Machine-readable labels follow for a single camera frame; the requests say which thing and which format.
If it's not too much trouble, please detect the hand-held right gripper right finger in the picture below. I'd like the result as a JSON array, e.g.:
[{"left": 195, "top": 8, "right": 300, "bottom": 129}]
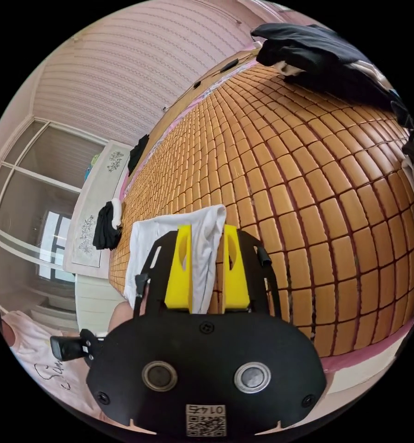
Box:
[{"left": 222, "top": 224, "right": 251, "bottom": 312}]

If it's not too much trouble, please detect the bed with woven mat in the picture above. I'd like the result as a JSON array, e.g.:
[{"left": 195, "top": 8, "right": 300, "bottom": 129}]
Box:
[{"left": 108, "top": 51, "right": 414, "bottom": 395}]

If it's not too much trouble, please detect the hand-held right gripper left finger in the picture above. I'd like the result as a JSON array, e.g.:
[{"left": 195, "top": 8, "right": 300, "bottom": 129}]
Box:
[{"left": 165, "top": 224, "right": 194, "bottom": 312}]

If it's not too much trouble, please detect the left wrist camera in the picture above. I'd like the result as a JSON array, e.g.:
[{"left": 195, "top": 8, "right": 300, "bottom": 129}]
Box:
[{"left": 50, "top": 329, "right": 105, "bottom": 370}]

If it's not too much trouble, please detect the white short sleeve shirt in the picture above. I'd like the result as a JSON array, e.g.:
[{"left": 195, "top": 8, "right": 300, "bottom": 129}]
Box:
[{"left": 123, "top": 204, "right": 227, "bottom": 314}]

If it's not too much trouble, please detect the small pile of clothes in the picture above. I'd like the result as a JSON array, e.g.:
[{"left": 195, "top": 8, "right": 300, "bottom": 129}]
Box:
[{"left": 92, "top": 198, "right": 123, "bottom": 251}]

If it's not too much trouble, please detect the person's body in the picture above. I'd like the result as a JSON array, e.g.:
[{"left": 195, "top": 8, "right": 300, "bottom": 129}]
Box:
[{"left": 0, "top": 300, "right": 142, "bottom": 427}]

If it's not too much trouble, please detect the glass sliding door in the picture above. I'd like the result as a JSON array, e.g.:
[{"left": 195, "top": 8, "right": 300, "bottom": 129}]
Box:
[{"left": 0, "top": 116, "right": 109, "bottom": 314}]

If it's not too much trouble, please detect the white headboard with flower print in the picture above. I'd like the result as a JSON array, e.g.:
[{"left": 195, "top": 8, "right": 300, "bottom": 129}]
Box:
[{"left": 63, "top": 139, "right": 133, "bottom": 278}]

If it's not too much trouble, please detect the black garment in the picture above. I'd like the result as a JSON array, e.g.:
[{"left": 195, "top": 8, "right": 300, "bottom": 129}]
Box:
[{"left": 127, "top": 134, "right": 150, "bottom": 175}]

